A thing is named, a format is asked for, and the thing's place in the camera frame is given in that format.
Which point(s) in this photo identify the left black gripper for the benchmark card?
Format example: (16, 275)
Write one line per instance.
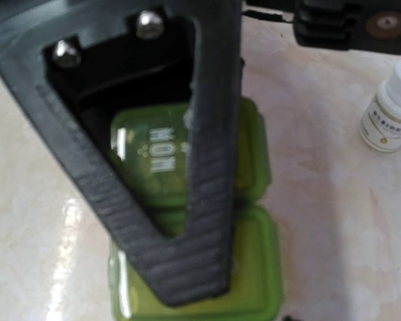
(138, 102)

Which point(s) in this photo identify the green weekly pill organizer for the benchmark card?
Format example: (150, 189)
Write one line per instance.
(203, 249)

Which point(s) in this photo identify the small white pill bottle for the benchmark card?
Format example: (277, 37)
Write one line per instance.
(380, 126)

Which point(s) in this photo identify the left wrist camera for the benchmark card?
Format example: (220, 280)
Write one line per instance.
(343, 25)

